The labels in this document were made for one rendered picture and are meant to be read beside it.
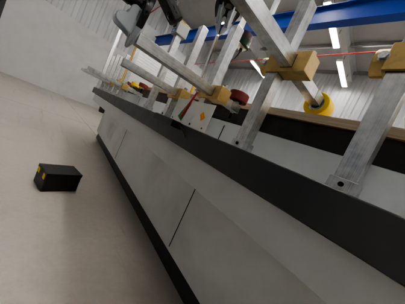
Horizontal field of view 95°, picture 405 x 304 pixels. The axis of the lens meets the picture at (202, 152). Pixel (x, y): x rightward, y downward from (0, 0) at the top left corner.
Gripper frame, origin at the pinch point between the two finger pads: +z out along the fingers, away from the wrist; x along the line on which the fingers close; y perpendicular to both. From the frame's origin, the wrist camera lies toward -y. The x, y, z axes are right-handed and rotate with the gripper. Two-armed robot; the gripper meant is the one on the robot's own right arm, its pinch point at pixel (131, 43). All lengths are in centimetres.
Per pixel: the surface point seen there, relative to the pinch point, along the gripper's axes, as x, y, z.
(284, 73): 24.6, -30.1, -9.4
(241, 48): -3.5, -36.1, -23.2
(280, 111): 15, -50, -6
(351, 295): 53, -31, 27
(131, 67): -23.4, -7.7, 1.3
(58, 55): -758, 33, -31
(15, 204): -59, 9, 83
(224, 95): 5.1, -30.9, -2.2
